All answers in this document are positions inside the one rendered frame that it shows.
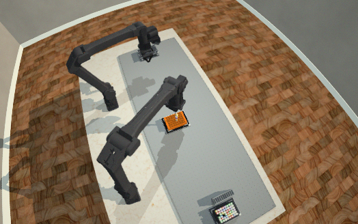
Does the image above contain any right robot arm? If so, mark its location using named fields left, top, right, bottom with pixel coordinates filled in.
left=96, top=75, right=188, bottom=205

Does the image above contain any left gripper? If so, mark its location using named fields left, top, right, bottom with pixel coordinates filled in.
left=138, top=41, right=153, bottom=62

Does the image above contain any orange tube rack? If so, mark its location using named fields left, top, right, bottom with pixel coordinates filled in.
left=164, top=111, right=187, bottom=130

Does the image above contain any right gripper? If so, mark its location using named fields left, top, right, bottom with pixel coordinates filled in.
left=165, top=98, right=186, bottom=112

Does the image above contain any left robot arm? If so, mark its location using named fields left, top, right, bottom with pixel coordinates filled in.
left=66, top=21, right=161, bottom=111

